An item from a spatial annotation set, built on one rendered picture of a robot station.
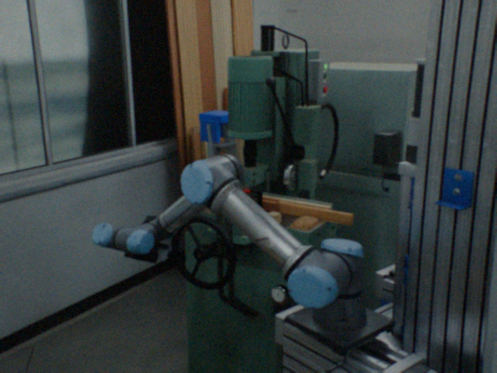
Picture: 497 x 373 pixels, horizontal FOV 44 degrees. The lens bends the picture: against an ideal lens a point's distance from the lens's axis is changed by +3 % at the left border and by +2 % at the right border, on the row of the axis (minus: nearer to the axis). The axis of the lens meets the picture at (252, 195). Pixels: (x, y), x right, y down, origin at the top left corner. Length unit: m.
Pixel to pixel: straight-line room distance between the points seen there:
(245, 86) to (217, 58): 1.77
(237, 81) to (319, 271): 1.01
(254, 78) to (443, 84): 0.91
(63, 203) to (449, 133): 2.31
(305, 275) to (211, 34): 2.74
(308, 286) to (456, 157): 0.48
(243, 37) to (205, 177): 2.77
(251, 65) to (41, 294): 1.80
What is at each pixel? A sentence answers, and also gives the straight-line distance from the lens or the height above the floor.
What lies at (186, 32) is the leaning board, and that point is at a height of 1.57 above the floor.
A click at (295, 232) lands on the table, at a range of 2.20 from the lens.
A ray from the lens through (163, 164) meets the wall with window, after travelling 3.91.
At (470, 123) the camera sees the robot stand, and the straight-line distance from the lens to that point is 1.55.
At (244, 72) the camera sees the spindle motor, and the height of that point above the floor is 1.45.
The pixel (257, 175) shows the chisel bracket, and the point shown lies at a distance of 2.42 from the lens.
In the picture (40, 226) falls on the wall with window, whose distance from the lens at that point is 3.33.
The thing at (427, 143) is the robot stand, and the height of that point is 1.33.
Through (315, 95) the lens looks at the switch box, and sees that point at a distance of 2.55.
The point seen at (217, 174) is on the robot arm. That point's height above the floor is 1.23.
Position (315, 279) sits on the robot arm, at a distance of 1.51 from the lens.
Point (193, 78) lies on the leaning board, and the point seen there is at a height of 1.30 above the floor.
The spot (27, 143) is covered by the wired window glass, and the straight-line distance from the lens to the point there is 3.30.
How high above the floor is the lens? 1.63
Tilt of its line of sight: 16 degrees down
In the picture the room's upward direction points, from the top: straight up
